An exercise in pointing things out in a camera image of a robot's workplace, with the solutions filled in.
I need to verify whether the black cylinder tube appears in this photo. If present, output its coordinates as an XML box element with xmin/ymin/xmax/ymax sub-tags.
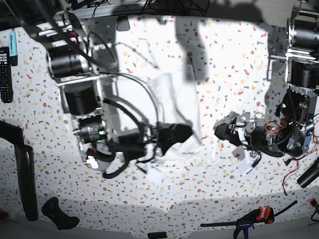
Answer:
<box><xmin>297</xmin><ymin>158</ymin><xmax>319</xmax><ymax>188</ymax></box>

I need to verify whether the red black wire bundle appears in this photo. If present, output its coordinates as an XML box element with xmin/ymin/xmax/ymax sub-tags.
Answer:
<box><xmin>281</xmin><ymin>111</ymin><xmax>319</xmax><ymax>196</ymax></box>

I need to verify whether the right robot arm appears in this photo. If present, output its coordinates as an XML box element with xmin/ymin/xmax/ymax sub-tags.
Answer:
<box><xmin>5</xmin><ymin>0</ymin><xmax>193</xmax><ymax>179</ymax></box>

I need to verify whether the black orange bar clamp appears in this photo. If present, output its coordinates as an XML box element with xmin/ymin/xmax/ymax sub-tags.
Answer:
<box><xmin>200</xmin><ymin>200</ymin><xmax>298</xmax><ymax>239</ymax></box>

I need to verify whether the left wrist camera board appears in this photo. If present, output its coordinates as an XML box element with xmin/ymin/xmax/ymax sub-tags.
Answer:
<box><xmin>238</xmin><ymin>161</ymin><xmax>253</xmax><ymax>175</ymax></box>

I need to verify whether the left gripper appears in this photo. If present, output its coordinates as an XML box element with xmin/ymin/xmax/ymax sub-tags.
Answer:
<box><xmin>215</xmin><ymin>117</ymin><xmax>262</xmax><ymax>169</ymax></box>

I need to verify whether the black TV remote control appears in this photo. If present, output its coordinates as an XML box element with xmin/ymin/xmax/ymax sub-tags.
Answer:
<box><xmin>0</xmin><ymin>47</ymin><xmax>13</xmax><ymax>104</ymax></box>

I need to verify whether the black L-shaped bracket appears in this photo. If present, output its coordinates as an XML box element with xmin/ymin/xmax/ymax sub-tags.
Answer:
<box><xmin>0</xmin><ymin>121</ymin><xmax>38</xmax><ymax>222</ymax></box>

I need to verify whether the terrazzo pattern table cloth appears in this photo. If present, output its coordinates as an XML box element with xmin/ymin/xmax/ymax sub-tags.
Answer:
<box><xmin>0</xmin><ymin>16</ymin><xmax>319</xmax><ymax>238</ymax></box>

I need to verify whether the white T-shirt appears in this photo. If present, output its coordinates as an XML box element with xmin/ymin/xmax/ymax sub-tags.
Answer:
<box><xmin>148</xmin><ymin>64</ymin><xmax>202</xmax><ymax>162</ymax></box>

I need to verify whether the dark phone at table top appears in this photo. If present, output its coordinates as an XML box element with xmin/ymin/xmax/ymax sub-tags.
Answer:
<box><xmin>116</xmin><ymin>16</ymin><xmax>130</xmax><ymax>31</ymax></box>

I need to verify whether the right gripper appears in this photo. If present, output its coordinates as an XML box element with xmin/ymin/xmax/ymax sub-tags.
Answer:
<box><xmin>117</xmin><ymin>121</ymin><xmax>193</xmax><ymax>174</ymax></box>

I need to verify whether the aluminium rail at top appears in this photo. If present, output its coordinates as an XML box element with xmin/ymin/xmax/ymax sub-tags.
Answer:
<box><xmin>73</xmin><ymin>6</ymin><xmax>113</xmax><ymax>19</ymax></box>

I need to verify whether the teal highlighter marker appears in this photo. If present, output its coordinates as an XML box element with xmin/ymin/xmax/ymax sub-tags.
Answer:
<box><xmin>9</xmin><ymin>31</ymin><xmax>18</xmax><ymax>66</ymax></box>

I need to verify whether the small black rectangular device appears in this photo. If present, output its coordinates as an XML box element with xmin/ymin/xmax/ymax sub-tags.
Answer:
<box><xmin>148</xmin><ymin>232</ymin><xmax>167</xmax><ymax>239</ymax></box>

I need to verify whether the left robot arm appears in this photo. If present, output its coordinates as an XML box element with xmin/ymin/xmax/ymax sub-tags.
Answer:
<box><xmin>215</xmin><ymin>0</ymin><xmax>319</xmax><ymax>167</ymax></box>

